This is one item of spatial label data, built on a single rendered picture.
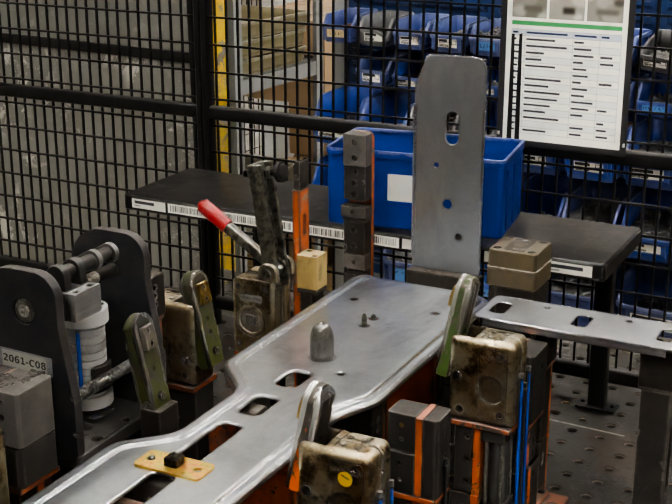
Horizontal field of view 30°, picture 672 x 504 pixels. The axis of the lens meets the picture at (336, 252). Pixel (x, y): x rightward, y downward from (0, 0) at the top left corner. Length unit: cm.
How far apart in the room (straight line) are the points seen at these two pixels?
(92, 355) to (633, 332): 73
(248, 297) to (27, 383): 47
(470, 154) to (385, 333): 34
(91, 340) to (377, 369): 36
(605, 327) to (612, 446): 39
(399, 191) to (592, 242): 32
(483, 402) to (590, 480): 43
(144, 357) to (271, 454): 22
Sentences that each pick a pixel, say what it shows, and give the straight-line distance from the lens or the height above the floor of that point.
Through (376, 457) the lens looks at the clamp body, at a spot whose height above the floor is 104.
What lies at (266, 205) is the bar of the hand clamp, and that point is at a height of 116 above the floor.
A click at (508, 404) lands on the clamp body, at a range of 161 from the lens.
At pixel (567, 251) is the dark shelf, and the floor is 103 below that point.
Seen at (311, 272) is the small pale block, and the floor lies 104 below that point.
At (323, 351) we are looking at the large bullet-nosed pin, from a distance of 163.
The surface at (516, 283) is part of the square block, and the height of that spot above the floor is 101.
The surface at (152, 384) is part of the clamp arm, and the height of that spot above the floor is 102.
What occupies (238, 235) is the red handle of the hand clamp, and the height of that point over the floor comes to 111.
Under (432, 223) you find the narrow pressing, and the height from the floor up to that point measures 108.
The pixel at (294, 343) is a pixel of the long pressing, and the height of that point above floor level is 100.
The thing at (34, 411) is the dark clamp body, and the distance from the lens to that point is 142.
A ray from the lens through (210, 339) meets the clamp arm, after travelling 166.
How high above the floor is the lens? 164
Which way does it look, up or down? 18 degrees down
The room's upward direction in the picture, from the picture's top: straight up
